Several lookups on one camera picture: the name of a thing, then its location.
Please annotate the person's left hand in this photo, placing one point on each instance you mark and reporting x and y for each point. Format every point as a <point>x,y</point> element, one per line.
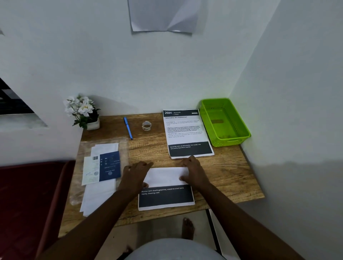
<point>134,176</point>

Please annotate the person's right hand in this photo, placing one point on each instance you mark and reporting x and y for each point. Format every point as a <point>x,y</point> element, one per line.
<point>197,174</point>

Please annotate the printed paper sheet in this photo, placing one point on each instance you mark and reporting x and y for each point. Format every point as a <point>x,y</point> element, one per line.
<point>185,131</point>
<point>166,198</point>

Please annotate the stack of white envelopes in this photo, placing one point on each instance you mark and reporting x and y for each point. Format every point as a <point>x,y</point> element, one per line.
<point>96,195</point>

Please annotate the green plastic tray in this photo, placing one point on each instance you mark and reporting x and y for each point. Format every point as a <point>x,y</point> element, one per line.
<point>225,134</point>

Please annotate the small clear tape roll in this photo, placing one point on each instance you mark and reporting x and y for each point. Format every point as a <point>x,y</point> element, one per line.
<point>143,126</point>

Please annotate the person's right forearm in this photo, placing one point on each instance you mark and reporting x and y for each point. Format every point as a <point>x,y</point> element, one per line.
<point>246,230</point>

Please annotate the person's left forearm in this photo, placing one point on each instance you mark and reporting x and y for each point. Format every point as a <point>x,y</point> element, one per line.
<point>93,227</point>

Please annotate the clear plastic bag with card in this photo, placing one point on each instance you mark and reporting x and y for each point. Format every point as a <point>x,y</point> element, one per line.
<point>124,147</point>

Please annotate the person's right foot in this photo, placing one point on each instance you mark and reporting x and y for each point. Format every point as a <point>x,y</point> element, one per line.
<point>188,229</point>

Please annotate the person's grey shirt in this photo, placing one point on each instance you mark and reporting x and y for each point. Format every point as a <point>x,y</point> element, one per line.
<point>174,250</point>

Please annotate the blue and white label card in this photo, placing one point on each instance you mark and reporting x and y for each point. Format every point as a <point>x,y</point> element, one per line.
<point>108,168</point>

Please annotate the blue pen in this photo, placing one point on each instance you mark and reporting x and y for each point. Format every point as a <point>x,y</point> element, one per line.
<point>128,128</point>

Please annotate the black table leg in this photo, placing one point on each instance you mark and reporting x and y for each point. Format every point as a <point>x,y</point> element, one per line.
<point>213,230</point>

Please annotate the potted white flower plant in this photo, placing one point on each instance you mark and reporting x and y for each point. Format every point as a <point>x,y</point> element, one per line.
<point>81,109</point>

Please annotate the dark red mattress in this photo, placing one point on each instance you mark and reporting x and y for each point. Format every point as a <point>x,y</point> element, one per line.
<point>26,209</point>

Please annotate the dark window with grille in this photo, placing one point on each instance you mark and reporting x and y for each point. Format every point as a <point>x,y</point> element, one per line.
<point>10,104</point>

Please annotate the white paper sheet on wall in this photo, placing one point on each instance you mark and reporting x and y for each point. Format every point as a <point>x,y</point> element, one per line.
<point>160,16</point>

